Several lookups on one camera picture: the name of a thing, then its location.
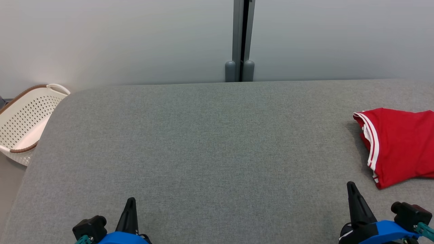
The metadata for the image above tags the white perforated laundry basket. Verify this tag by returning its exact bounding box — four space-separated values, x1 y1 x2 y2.
0 84 71 166

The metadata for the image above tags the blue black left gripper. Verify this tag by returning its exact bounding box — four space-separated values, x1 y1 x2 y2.
98 197 152 244

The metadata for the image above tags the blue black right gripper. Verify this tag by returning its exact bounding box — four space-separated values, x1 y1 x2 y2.
339 181 421 244

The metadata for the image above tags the grey partition post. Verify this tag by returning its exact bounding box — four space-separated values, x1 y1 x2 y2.
225 0 255 82

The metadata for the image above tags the red and white jersey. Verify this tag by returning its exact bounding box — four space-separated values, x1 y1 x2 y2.
353 108 434 189

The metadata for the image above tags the right cable teal plug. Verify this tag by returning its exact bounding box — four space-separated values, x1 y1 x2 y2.
414 222 434 240

